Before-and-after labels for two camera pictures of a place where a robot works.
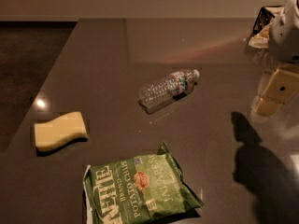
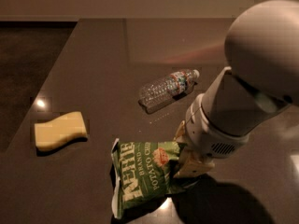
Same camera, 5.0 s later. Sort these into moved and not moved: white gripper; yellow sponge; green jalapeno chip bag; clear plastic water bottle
Moved: green jalapeno chip bag; white gripper
Not moved: clear plastic water bottle; yellow sponge
